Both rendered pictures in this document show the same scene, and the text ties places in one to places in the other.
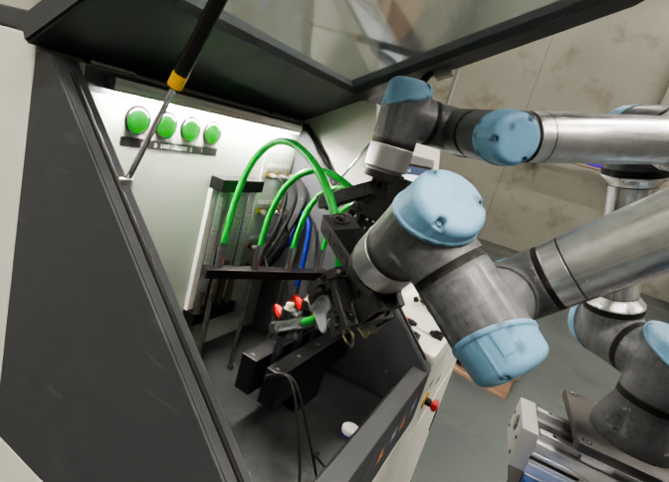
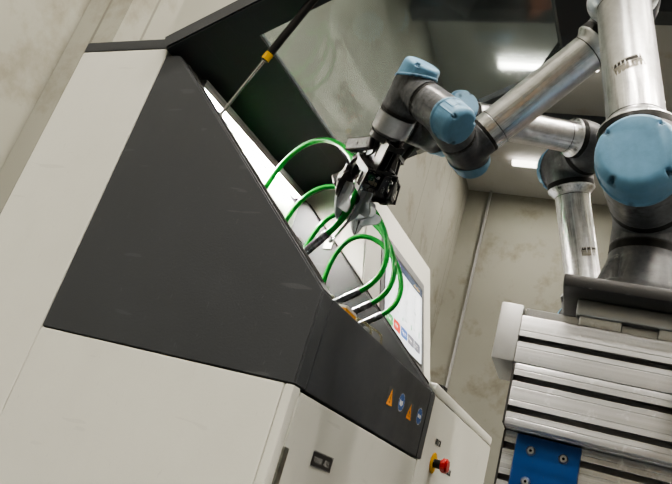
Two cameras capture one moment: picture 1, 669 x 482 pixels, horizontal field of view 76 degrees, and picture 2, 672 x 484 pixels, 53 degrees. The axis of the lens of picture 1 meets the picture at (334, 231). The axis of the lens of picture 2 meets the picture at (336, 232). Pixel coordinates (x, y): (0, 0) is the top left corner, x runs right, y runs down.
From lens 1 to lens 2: 1.07 m
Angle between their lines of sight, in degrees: 34
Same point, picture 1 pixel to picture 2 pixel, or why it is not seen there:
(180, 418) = (258, 215)
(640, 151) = (547, 130)
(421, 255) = (410, 84)
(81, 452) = (153, 287)
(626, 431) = not seen: hidden behind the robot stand
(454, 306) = (428, 96)
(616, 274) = (510, 110)
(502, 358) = (451, 107)
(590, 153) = not seen: hidden behind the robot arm
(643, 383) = not seen: hidden behind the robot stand
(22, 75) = (150, 70)
